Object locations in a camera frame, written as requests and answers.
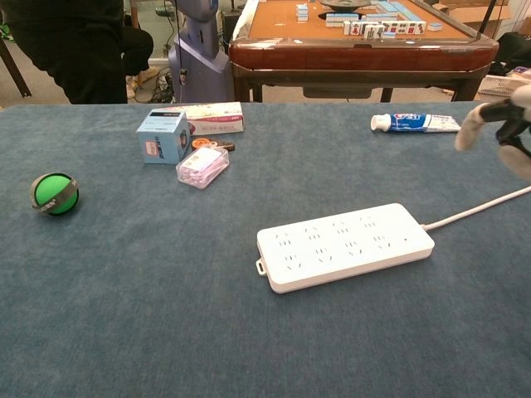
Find right robot hand white fingertips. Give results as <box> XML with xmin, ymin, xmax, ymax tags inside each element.
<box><xmin>454</xmin><ymin>81</ymin><xmax>531</xmax><ymax>182</ymax></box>

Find white power strip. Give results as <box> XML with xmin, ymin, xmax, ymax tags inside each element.
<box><xmin>256</xmin><ymin>202</ymin><xmax>436</xmax><ymax>295</ymax></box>

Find white plastic basket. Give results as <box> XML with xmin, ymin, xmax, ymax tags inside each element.
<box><xmin>476</xmin><ymin>73</ymin><xmax>531</xmax><ymax>101</ymax></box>

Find black bag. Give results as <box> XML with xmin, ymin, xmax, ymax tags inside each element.
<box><xmin>491</xmin><ymin>31</ymin><xmax>531</xmax><ymax>77</ymax></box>

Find blue white toothpaste tube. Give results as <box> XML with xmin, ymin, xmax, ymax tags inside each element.
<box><xmin>370</xmin><ymin>112</ymin><xmax>463</xmax><ymax>134</ymax></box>

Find black slanted pole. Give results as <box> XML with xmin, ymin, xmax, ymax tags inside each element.
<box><xmin>474</xmin><ymin>0</ymin><xmax>498</xmax><ymax>43</ymax></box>

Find row of face-up mahjong tiles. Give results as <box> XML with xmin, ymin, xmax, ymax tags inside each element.
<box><xmin>343</xmin><ymin>20</ymin><xmax>427</xmax><ymax>41</ymax></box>

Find brown mahjong table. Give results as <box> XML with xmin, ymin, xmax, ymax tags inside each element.
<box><xmin>228</xmin><ymin>0</ymin><xmax>500</xmax><ymax>104</ymax></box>

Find row of blue-backed mahjong tiles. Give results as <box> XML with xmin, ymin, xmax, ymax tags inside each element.
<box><xmin>324</xmin><ymin>12</ymin><xmax>360</xmax><ymax>27</ymax></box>

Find long white pink box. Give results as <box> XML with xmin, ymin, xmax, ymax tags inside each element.
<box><xmin>163</xmin><ymin>101</ymin><xmax>246</xmax><ymax>136</ymax></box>

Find orange black tape measure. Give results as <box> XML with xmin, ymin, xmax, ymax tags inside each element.
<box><xmin>190</xmin><ymin>137</ymin><xmax>236</xmax><ymax>153</ymax></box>

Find clear cotton swab box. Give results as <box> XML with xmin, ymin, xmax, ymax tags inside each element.
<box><xmin>175</xmin><ymin>147</ymin><xmax>231</xmax><ymax>191</ymax></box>

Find purple robot stand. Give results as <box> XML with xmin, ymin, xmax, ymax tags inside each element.
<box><xmin>167</xmin><ymin>0</ymin><xmax>236</xmax><ymax>104</ymax></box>

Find light blue cube box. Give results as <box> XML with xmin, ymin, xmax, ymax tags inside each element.
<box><xmin>135</xmin><ymin>109</ymin><xmax>192</xmax><ymax>166</ymax></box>

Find blue table cloth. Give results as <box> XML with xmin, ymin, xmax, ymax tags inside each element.
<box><xmin>0</xmin><ymin>101</ymin><xmax>531</xmax><ymax>398</ymax></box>

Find person in black clothes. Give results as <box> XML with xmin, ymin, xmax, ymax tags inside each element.
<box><xmin>0</xmin><ymin>0</ymin><xmax>155</xmax><ymax>105</ymax></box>

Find dark wooden chair leg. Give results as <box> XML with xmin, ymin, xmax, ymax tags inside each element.
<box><xmin>0</xmin><ymin>36</ymin><xmax>32</xmax><ymax>100</ymax></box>

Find white power cable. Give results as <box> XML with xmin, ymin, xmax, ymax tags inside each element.
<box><xmin>419</xmin><ymin>185</ymin><xmax>531</xmax><ymax>231</ymax></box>

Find black hanging cable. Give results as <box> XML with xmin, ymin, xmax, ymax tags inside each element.
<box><xmin>173</xmin><ymin>0</ymin><xmax>188</xmax><ymax>86</ymax></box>

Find tangled floor cables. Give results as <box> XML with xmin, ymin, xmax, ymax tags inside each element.
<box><xmin>132</xmin><ymin>66</ymin><xmax>174</xmax><ymax>104</ymax></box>

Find green ball with grey strap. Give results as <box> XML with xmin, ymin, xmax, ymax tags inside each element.
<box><xmin>29</xmin><ymin>172</ymin><xmax>80</xmax><ymax>216</ymax></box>

